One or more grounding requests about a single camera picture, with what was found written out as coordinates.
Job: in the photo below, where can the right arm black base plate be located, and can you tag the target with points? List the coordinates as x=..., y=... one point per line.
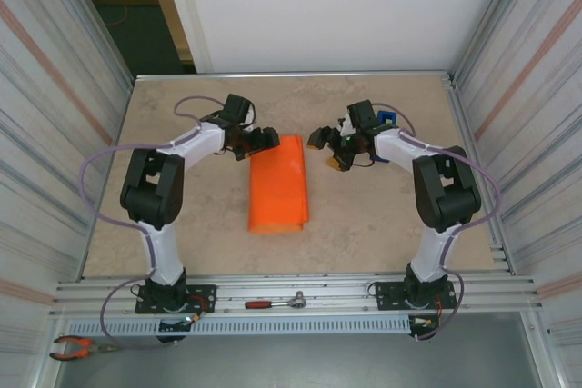
x=386, y=299

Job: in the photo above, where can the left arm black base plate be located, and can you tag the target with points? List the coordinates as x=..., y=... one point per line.
x=204, y=291

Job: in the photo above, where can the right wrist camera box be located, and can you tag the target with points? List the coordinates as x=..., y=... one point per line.
x=348, y=124

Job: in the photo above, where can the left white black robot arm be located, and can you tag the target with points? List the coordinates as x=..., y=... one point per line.
x=195, y=142

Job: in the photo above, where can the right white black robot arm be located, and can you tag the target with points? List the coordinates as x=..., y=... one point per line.
x=395, y=147

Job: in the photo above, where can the wide aluminium mounting rail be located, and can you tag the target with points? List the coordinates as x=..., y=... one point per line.
x=327, y=289

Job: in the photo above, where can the blue tape dispenser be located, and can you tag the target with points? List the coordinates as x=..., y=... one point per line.
x=386, y=115

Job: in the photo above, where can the long aluminium table edge profile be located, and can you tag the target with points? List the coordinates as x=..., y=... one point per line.
x=291, y=75

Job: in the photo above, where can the short aluminium table edge profile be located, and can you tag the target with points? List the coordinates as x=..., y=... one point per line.
x=459, y=111

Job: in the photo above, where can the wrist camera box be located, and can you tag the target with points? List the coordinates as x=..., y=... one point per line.
x=348, y=124
x=250, y=117

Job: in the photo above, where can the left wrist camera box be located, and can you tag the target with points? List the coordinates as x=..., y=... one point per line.
x=250, y=117

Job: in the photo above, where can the yellow power connector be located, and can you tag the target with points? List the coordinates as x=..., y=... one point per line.
x=194, y=318
x=429, y=324

